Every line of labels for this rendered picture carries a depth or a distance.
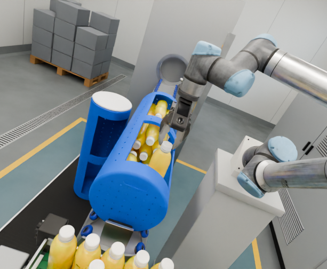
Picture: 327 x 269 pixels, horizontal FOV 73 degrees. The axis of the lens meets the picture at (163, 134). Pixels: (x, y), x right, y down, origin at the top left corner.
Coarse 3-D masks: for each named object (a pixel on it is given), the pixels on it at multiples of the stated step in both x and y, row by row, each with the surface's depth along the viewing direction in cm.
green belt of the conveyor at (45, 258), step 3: (48, 252) 75; (45, 255) 74; (48, 255) 74; (42, 258) 73; (45, 258) 73; (48, 258) 73; (42, 261) 72; (45, 261) 72; (39, 264) 71; (42, 264) 71; (45, 264) 72; (39, 267) 70; (42, 267) 70; (45, 267) 71
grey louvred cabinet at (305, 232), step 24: (288, 120) 316; (312, 120) 260; (312, 144) 243; (288, 192) 248; (312, 192) 212; (288, 216) 230; (312, 216) 200; (288, 240) 216; (312, 240) 189; (288, 264) 204; (312, 264) 179
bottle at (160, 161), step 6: (156, 150) 80; (162, 150) 78; (156, 156) 78; (162, 156) 78; (168, 156) 78; (150, 162) 81; (156, 162) 78; (162, 162) 78; (168, 162) 79; (156, 168) 79; (162, 168) 79; (162, 174) 81
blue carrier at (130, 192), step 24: (168, 96) 144; (144, 120) 107; (120, 144) 91; (120, 168) 73; (144, 168) 75; (168, 168) 108; (96, 192) 77; (120, 192) 76; (144, 192) 74; (168, 192) 80; (120, 216) 81; (144, 216) 80
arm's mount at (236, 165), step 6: (246, 138) 111; (252, 138) 111; (240, 144) 114; (246, 144) 110; (252, 144) 110; (258, 144) 110; (240, 150) 109; (234, 156) 114; (240, 156) 107; (234, 162) 110; (240, 162) 106; (234, 168) 106; (240, 168) 105; (234, 174) 105
